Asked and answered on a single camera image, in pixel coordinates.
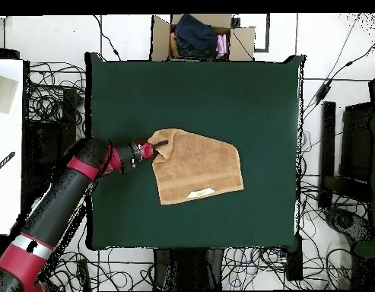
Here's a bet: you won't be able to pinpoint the tan terry towel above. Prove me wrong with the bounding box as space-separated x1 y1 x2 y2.
147 128 245 206

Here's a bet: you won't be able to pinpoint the dark green table cloth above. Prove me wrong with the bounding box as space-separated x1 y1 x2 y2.
84 52 306 252

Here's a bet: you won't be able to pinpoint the black equipment rack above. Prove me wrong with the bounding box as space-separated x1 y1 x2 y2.
24 87 79 200

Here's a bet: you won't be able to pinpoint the blue denim jeans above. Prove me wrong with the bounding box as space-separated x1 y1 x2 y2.
173 13 220 59

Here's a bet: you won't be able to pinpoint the pink cloth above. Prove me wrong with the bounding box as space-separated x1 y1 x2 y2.
215 33 228 59

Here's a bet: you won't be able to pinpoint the brown cardboard box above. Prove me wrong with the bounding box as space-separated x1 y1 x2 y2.
150 13 256 62

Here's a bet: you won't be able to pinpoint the white side table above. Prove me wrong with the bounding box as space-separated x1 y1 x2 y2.
0 59 24 236

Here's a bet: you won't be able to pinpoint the beige paper sheet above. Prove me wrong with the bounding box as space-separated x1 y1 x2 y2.
0 72 18 116

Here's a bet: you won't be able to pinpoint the black power strip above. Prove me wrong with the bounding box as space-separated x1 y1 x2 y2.
285 234 304 282

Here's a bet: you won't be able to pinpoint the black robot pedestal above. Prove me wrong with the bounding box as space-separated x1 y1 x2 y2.
152 247 225 291

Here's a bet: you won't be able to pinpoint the black ridged strap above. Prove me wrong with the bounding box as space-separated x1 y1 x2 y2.
0 151 17 176

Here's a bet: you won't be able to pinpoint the black metal frame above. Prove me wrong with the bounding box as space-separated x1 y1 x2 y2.
316 100 374 211

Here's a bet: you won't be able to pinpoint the black power adapter cable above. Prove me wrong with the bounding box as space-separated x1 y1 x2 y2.
302 34 375 106

